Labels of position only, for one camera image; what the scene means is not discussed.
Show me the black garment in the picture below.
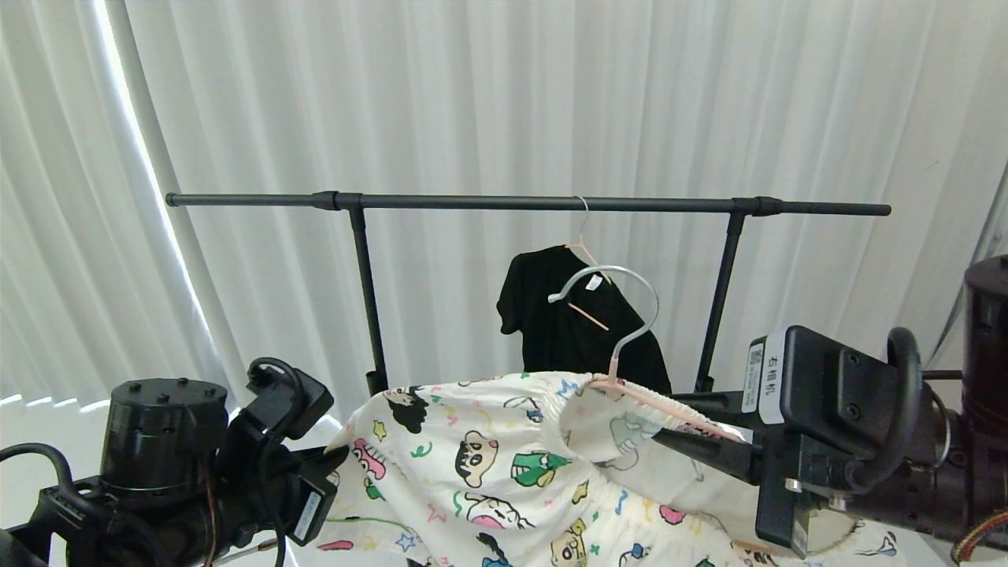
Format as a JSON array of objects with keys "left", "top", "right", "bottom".
[{"left": 496, "top": 245, "right": 673, "bottom": 396}]

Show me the white curtain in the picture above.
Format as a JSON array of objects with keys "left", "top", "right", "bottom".
[{"left": 0, "top": 0, "right": 1008, "bottom": 418}]

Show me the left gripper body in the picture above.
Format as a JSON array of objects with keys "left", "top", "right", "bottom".
[{"left": 228, "top": 445, "right": 341, "bottom": 548}]

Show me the cream printed garment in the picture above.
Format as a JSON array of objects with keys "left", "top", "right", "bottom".
[{"left": 313, "top": 371, "right": 908, "bottom": 567}]

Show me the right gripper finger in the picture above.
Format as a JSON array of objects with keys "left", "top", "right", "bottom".
[
  {"left": 673, "top": 391, "right": 761, "bottom": 430},
  {"left": 652, "top": 429, "right": 763, "bottom": 485}
]

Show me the black cable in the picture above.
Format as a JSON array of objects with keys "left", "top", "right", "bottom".
[
  {"left": 844, "top": 327, "right": 924, "bottom": 495},
  {"left": 246, "top": 357, "right": 309, "bottom": 442}
]

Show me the pink clothes hanger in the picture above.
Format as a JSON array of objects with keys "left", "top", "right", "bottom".
[
  {"left": 564, "top": 197, "right": 612, "bottom": 332},
  {"left": 547, "top": 265, "right": 747, "bottom": 443}
]

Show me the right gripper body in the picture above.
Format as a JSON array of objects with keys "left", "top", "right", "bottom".
[{"left": 754, "top": 432, "right": 979, "bottom": 560}]

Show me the black clothes rack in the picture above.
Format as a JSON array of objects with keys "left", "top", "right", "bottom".
[{"left": 165, "top": 191, "right": 893, "bottom": 395}]

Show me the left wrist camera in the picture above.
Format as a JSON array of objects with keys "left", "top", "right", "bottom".
[{"left": 236, "top": 366, "right": 335, "bottom": 442}]

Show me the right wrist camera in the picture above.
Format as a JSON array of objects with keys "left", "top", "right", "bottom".
[{"left": 740, "top": 325, "right": 926, "bottom": 473}]

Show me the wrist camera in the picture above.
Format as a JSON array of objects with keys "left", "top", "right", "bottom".
[
  {"left": 236, "top": 366, "right": 335, "bottom": 442},
  {"left": 740, "top": 325, "right": 926, "bottom": 473}
]

